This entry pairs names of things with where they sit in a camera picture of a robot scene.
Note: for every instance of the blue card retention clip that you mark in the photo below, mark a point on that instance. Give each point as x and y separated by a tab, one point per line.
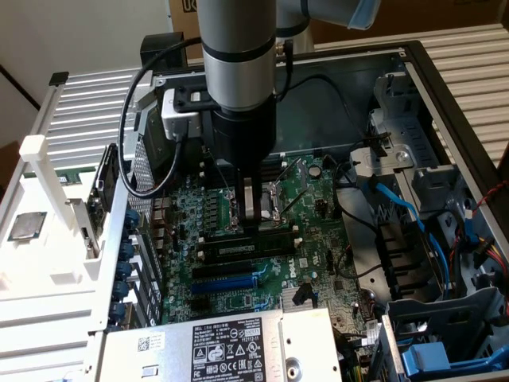
117	311
124	270
127	250
120	289
132	219

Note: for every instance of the printed cardboard box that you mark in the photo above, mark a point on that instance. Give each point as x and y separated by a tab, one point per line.
183	20

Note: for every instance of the black plastic air shroud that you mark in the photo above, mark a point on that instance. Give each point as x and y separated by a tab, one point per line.
397	254

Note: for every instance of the silver CPU chip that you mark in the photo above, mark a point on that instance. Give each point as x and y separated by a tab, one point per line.
27	227

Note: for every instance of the blue disk bay latch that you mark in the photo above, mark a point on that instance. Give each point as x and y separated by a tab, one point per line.
425	358

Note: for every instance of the long black expansion slot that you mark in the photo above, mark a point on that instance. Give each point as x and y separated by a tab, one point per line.
222	270

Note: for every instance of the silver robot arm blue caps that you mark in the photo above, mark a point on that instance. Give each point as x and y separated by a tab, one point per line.
238	40

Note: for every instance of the silver coin battery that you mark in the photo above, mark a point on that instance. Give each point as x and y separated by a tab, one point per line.
315	171

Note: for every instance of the green RAM stick white label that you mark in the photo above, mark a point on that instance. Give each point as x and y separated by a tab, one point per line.
274	242

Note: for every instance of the metal locking lever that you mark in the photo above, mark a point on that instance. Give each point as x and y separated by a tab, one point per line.
295	199
288	170

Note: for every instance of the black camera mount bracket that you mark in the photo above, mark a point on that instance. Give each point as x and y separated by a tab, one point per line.
187	104

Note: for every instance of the white parts rack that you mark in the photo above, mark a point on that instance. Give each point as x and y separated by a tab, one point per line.
47	254

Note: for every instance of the CPU socket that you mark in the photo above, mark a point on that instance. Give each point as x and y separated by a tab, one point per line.
272	203

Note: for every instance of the silver power supply unit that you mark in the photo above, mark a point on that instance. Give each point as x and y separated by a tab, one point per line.
159	358

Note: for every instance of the blue expansion slot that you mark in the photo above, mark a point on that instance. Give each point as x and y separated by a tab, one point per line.
222	284

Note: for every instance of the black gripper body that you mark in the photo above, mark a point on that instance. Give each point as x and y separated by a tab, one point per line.
242	135

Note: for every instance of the grey disk bay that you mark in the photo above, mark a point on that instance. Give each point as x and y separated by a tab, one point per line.
437	314

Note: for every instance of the plain cardboard box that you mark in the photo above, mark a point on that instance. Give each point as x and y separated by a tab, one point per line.
437	12

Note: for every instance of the short black expansion slot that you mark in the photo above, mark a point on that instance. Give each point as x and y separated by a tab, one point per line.
200	304

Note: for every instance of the open PC case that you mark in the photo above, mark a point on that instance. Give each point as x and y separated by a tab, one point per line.
318	119

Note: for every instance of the green Dell motherboard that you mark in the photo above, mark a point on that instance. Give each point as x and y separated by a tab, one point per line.
318	238

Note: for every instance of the silver chipset heatsink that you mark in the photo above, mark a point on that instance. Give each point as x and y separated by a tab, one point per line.
290	296

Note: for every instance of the black table end cap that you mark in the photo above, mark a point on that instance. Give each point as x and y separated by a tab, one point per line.
59	78

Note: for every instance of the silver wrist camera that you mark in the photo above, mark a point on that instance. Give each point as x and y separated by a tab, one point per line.
175	119

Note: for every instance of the black graphics card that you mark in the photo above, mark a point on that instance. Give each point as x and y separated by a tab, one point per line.
107	179

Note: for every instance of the black box device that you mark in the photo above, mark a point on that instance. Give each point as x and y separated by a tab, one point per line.
155	45

